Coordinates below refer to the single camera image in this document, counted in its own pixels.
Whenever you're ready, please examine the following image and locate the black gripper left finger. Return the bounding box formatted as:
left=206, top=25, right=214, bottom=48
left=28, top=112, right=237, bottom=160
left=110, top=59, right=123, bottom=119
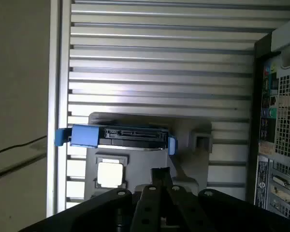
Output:
left=19, top=168, right=164, bottom=232

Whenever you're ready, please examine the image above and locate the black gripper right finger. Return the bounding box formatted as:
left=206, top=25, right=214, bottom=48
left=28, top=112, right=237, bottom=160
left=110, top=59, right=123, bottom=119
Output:
left=160, top=166, right=290, bottom=232

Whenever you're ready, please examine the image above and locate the hard disk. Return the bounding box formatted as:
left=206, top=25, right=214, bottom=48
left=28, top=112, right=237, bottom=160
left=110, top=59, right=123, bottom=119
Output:
left=54, top=123, right=178, bottom=156

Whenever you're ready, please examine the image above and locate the grey parts rack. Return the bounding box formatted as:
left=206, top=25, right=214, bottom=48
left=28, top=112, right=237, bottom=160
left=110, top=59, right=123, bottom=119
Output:
left=83, top=112, right=213, bottom=201

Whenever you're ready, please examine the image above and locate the silver CPU chip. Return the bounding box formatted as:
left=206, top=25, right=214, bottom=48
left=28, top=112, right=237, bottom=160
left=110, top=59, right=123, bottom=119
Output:
left=96, top=159, right=125, bottom=189

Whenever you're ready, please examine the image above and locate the black open PC case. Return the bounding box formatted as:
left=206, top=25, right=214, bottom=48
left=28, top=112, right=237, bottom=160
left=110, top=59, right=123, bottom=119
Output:
left=246, top=14, right=290, bottom=222

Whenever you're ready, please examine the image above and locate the thin black floor cable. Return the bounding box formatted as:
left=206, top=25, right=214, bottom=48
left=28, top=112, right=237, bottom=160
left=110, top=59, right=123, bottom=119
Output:
left=0, top=135, right=48, bottom=157

